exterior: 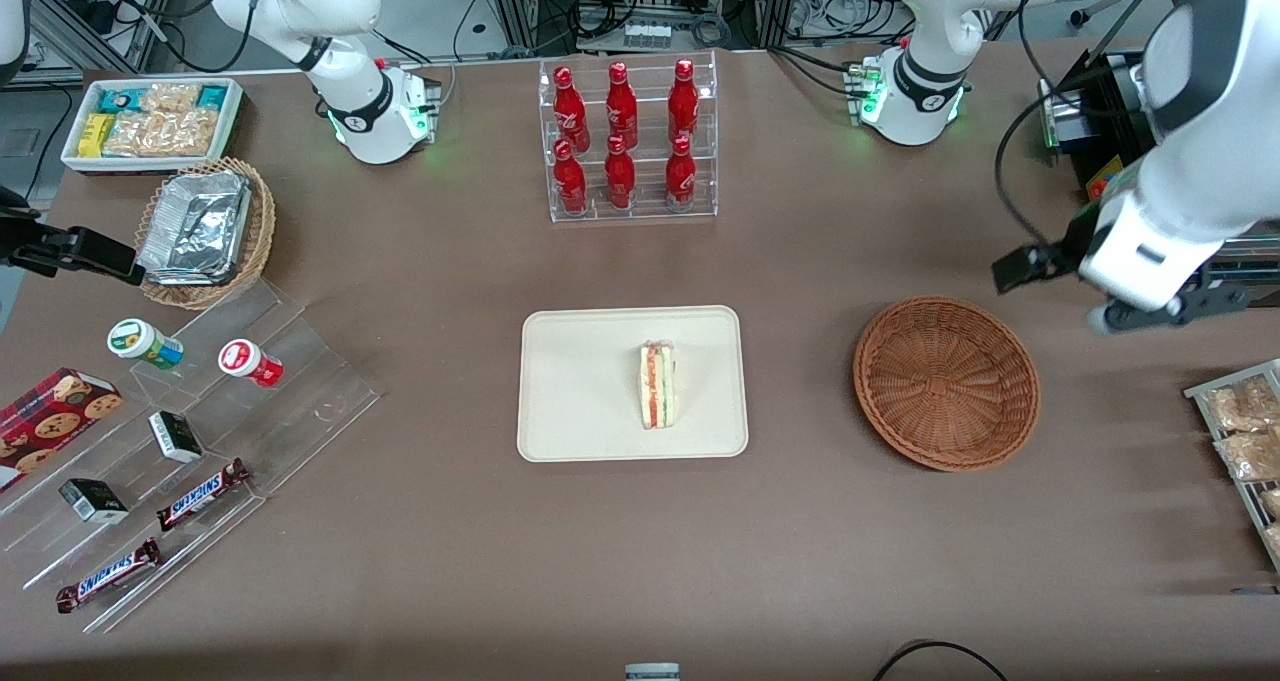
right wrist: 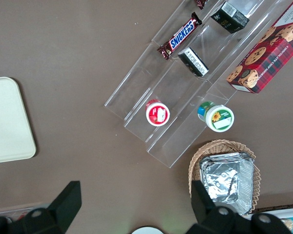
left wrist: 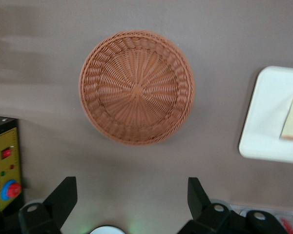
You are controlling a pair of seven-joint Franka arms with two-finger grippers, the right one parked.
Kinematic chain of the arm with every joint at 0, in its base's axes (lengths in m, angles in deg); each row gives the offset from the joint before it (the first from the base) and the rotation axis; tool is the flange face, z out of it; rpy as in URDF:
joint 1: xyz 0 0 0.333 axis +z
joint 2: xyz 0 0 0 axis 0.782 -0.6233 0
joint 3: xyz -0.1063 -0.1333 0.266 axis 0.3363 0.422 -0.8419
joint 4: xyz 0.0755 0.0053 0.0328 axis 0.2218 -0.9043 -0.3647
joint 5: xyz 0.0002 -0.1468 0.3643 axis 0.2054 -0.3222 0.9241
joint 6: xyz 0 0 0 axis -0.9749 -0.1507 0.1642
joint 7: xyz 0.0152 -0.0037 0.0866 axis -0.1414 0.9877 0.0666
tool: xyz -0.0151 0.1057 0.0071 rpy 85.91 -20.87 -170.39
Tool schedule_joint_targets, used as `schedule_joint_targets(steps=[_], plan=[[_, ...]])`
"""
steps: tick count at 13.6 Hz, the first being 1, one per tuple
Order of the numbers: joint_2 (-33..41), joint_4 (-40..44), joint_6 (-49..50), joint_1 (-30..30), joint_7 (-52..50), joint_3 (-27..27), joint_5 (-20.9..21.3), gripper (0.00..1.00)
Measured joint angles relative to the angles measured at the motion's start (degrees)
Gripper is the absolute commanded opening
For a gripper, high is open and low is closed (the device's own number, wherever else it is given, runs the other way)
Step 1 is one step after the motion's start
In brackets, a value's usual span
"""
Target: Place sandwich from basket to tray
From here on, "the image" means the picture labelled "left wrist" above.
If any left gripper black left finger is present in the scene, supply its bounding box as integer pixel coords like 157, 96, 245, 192
18, 176, 78, 234

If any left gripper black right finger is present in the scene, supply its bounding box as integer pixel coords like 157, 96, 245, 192
178, 177, 231, 234

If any beige rectangular tray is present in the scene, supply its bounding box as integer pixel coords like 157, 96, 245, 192
238, 65, 293, 163

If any round brown wicker basket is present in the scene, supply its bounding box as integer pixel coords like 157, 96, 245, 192
78, 30, 195, 147

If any black fryer yellow control panel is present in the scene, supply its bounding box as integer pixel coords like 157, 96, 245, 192
0, 115, 24, 217

